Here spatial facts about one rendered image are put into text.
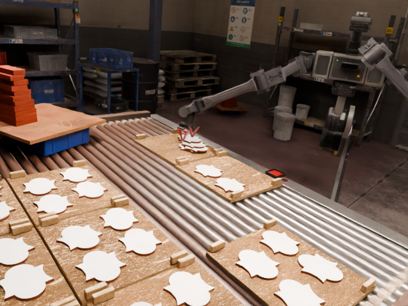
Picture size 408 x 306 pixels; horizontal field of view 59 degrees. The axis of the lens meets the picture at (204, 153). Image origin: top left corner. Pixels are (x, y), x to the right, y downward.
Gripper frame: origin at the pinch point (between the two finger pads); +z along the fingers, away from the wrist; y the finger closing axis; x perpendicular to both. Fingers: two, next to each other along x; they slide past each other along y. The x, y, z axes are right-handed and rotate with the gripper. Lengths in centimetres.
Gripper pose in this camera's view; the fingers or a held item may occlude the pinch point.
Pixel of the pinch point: (187, 137)
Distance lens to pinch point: 207.6
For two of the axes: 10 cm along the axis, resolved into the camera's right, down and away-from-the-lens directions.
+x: 8.4, 2.8, -4.5
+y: -5.2, 2.5, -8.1
